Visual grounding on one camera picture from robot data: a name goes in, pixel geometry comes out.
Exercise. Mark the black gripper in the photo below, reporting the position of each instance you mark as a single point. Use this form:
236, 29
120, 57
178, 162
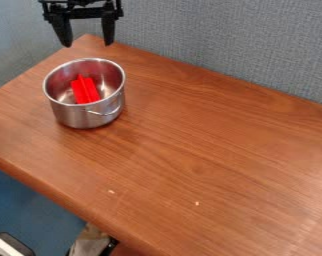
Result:
61, 10

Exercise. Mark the beige cloth under table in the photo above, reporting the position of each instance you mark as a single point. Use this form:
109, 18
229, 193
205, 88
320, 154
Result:
90, 242

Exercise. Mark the metal pot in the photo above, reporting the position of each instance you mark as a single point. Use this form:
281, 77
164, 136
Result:
90, 115

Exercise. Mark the red star-shaped block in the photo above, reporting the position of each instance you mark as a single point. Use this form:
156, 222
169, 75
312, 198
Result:
83, 90

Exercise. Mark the white object bottom corner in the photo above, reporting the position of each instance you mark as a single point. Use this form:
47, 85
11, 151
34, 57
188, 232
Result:
0, 246

